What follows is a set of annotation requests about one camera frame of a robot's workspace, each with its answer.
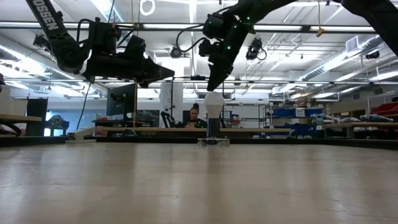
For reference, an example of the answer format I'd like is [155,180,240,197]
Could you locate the wooden side table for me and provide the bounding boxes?
[0,113,43,138]

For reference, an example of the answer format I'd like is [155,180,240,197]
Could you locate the blue storage bins shelf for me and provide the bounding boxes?
[267,106,325,138]

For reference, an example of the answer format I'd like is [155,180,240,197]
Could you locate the person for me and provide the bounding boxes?
[183,103,208,129]

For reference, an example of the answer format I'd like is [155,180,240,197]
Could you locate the chrome lamp socket base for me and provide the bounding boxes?
[197,117,231,147]

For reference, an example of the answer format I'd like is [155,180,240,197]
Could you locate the black table edge rail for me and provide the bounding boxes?
[0,134,398,151]

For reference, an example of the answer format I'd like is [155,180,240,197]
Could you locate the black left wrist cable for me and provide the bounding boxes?
[76,17,140,47]

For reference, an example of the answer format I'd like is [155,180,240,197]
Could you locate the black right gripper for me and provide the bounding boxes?
[206,26,250,92]

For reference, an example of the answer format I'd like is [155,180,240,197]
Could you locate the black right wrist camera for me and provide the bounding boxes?
[198,39,219,57]

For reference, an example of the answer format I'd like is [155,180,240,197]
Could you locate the black hanging cable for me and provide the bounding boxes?
[76,81,91,131]

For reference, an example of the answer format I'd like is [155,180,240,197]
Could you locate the white power strip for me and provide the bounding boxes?
[65,126,97,144]

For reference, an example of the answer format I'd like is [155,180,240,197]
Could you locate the wooden bench with clutter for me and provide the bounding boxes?
[320,121,398,140]

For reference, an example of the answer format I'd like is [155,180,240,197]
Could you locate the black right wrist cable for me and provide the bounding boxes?
[175,24,206,53]

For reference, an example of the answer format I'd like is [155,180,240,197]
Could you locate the yellow hanging strap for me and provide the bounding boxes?
[316,0,326,38]

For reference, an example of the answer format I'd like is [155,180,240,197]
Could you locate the black ceiling mounted camera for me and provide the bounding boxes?
[32,34,52,54]

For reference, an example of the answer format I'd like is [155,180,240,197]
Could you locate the white building column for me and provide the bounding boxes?
[159,82,185,129]

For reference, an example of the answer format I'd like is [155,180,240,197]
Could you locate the black cabinet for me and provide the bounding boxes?
[26,98,49,137]

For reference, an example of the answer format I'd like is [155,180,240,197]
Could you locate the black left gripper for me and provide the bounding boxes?
[81,50,176,89]

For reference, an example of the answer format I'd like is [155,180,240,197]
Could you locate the long wooden workbench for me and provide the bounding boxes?
[95,126,292,138]

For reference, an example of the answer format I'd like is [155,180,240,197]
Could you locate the black overhead camera with cable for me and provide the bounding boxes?
[245,37,268,62]

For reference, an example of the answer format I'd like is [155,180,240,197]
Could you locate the black computer monitor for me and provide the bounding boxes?
[106,83,138,121]

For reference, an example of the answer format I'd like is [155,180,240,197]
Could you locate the red storage bin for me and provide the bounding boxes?
[369,102,398,118]

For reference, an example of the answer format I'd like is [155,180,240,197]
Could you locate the dark overhead frame bar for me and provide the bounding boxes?
[0,21,377,34]

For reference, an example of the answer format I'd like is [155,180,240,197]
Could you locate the white frosted lightbulb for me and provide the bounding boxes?
[203,91,225,119]

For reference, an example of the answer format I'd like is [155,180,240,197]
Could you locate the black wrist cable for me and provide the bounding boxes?
[175,24,206,53]
[76,17,140,47]

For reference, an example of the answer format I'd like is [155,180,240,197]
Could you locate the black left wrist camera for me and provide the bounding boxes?
[124,35,147,58]

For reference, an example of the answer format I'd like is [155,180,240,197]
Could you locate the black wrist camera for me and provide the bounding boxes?
[198,39,219,57]
[124,35,147,58]

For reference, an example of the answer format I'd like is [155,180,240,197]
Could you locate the small round ceiling camera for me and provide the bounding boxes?
[169,46,183,60]

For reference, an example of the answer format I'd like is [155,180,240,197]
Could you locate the white ceiling air vent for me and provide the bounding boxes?
[345,35,360,53]

